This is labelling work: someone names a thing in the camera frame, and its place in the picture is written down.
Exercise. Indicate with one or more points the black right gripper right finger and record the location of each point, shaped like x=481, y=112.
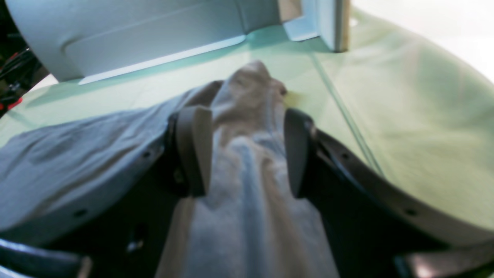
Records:
x=374, y=229

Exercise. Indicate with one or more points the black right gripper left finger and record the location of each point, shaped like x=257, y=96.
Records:
x=119, y=229

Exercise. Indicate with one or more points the grey t-shirt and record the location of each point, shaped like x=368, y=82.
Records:
x=248, y=225

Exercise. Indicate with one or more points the green table cloth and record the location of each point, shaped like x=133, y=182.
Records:
x=420, y=116

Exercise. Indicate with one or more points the white storage bin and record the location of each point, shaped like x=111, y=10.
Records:
x=91, y=40

